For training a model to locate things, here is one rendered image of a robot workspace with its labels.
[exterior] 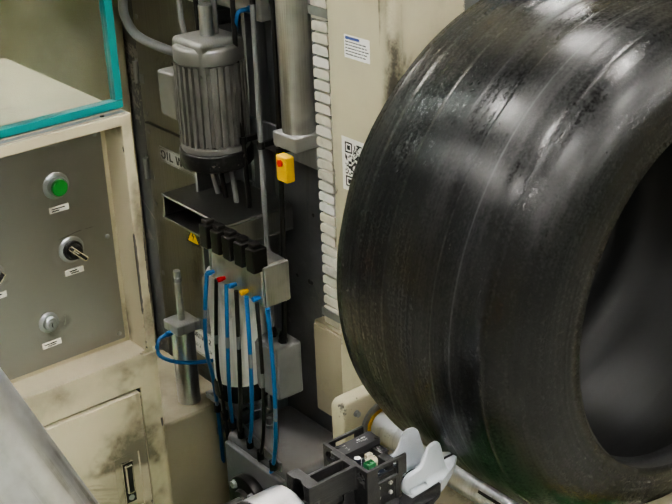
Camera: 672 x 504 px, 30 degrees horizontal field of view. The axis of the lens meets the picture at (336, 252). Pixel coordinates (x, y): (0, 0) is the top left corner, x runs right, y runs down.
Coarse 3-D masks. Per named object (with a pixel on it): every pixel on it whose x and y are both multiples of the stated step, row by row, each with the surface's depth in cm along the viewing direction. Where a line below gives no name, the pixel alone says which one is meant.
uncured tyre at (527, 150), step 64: (512, 0) 134; (576, 0) 130; (640, 0) 128; (448, 64) 130; (512, 64) 125; (576, 64) 121; (640, 64) 120; (384, 128) 131; (448, 128) 125; (512, 128) 120; (576, 128) 118; (640, 128) 119; (384, 192) 129; (448, 192) 123; (512, 192) 118; (576, 192) 117; (640, 192) 170; (384, 256) 129; (448, 256) 122; (512, 256) 118; (576, 256) 118; (640, 256) 172; (384, 320) 131; (448, 320) 123; (512, 320) 119; (576, 320) 121; (640, 320) 170; (384, 384) 137; (448, 384) 126; (512, 384) 122; (576, 384) 124; (640, 384) 164; (448, 448) 135; (512, 448) 126; (576, 448) 128; (640, 448) 156
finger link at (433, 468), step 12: (432, 444) 130; (432, 456) 131; (456, 456) 136; (420, 468) 130; (432, 468) 131; (444, 468) 133; (408, 480) 129; (420, 480) 130; (432, 480) 131; (444, 480) 132; (408, 492) 129; (420, 492) 130
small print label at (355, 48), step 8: (344, 40) 157; (352, 40) 156; (360, 40) 155; (368, 40) 154; (344, 48) 158; (352, 48) 157; (360, 48) 155; (368, 48) 154; (352, 56) 157; (360, 56) 156; (368, 56) 155
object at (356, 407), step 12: (348, 396) 163; (360, 396) 163; (336, 408) 163; (348, 408) 162; (360, 408) 163; (372, 408) 164; (336, 420) 163; (348, 420) 163; (360, 420) 164; (336, 432) 164; (336, 444) 165
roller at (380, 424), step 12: (372, 420) 165; (384, 420) 163; (372, 432) 164; (384, 432) 162; (396, 432) 161; (384, 444) 163; (396, 444) 161; (456, 468) 153; (456, 480) 153; (468, 480) 151; (480, 480) 150; (468, 492) 151; (480, 492) 150; (492, 492) 149
